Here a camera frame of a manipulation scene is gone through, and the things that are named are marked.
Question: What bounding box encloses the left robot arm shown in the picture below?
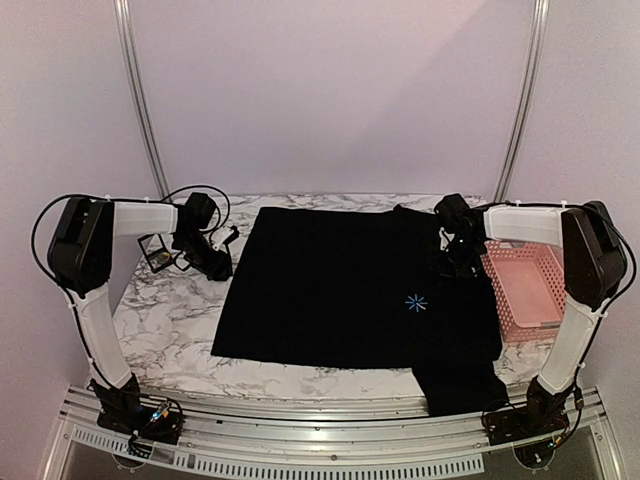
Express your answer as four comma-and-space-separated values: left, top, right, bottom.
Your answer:
35, 185, 239, 434

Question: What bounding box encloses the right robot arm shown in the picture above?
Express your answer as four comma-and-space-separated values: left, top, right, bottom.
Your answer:
434, 194, 636, 436

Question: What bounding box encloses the right aluminium frame post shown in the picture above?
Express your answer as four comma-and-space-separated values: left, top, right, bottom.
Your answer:
493, 0, 550, 202

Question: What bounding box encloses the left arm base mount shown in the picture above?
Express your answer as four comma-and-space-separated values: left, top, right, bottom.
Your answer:
89, 377, 185, 445

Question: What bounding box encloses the black open brooch case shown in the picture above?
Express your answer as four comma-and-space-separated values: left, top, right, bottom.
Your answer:
137, 234, 174, 274

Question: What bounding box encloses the black t-shirt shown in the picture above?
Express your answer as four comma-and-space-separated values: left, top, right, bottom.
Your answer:
212, 206, 508, 416

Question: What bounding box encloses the pink perforated plastic basket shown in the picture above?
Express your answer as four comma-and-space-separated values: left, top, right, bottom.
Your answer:
482, 240, 566, 343

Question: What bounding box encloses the aluminium frame post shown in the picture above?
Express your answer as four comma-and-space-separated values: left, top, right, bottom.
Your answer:
113, 0, 170, 198
493, 0, 550, 202

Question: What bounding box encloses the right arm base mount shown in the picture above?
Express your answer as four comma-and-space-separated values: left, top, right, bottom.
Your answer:
481, 377, 584, 449

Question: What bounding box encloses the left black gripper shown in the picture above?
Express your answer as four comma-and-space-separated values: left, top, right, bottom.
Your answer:
173, 231, 231, 281

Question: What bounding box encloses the left aluminium frame post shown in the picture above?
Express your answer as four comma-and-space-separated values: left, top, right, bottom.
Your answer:
113, 0, 170, 198

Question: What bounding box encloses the aluminium front rail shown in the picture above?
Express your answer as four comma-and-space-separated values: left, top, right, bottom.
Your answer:
43, 387, 624, 479

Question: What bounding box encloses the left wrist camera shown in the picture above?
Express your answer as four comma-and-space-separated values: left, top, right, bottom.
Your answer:
209, 226, 239, 251

